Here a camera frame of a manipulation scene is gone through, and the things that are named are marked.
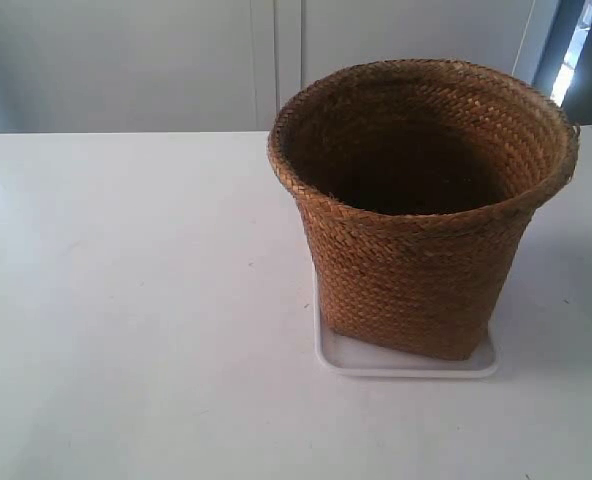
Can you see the brown woven wicker basket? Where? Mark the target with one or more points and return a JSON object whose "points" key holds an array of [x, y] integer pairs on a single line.
{"points": [[415, 180]]}

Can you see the white rectangular plastic tray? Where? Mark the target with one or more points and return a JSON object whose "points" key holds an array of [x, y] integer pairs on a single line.
{"points": [[350, 357]]}

